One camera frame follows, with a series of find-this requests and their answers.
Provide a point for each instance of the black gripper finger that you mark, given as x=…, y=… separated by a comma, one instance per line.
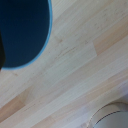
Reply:
x=1, y=53

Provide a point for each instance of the blue mug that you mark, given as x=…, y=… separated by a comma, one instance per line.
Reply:
x=23, y=30

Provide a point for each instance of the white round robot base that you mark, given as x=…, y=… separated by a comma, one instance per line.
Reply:
x=111, y=118

